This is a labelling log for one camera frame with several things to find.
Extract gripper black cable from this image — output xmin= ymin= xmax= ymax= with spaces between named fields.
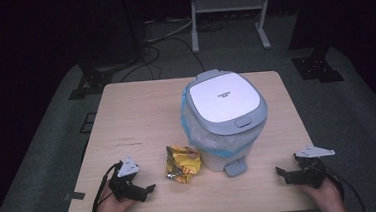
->
xmin=87 ymin=161 xmax=127 ymax=212
xmin=319 ymin=160 xmax=367 ymax=212

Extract white metal stand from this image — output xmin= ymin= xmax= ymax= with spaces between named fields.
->
xmin=188 ymin=0 xmax=278 ymax=56

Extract black stand base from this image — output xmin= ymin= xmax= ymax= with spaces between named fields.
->
xmin=65 ymin=54 xmax=143 ymax=101
xmin=289 ymin=45 xmax=346 ymax=86

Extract grey tape strip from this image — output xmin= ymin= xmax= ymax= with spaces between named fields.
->
xmin=63 ymin=190 xmax=87 ymax=203

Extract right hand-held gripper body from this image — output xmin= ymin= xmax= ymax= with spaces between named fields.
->
xmin=281 ymin=143 xmax=338 ymax=191

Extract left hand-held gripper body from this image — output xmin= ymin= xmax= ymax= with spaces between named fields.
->
xmin=105 ymin=155 xmax=150 ymax=206

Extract yellow snack wrapper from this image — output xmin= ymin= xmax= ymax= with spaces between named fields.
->
xmin=163 ymin=142 xmax=203 ymax=186

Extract black floor cable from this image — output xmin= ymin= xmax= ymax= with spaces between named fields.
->
xmin=116 ymin=34 xmax=207 ymax=84

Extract white grey pedal trash can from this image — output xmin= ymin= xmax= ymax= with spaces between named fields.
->
xmin=177 ymin=65 xmax=273 ymax=181

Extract person's right hand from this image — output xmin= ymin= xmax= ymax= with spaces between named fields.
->
xmin=297 ymin=176 xmax=349 ymax=212

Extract grey floor cable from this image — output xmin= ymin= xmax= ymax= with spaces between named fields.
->
xmin=143 ymin=17 xmax=195 ymax=45

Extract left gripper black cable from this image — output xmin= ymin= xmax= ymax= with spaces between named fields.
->
xmin=87 ymin=161 xmax=127 ymax=212

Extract black floor tape squares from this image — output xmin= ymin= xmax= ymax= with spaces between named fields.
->
xmin=77 ymin=111 xmax=99 ymax=135

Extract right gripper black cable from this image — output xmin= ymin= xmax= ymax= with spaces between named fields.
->
xmin=319 ymin=160 xmax=367 ymax=212

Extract clear blue-trimmed bin bag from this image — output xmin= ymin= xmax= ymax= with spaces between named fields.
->
xmin=178 ymin=80 xmax=270 ymax=161

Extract person's left hand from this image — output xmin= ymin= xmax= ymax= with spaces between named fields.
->
xmin=86 ymin=181 xmax=138 ymax=212

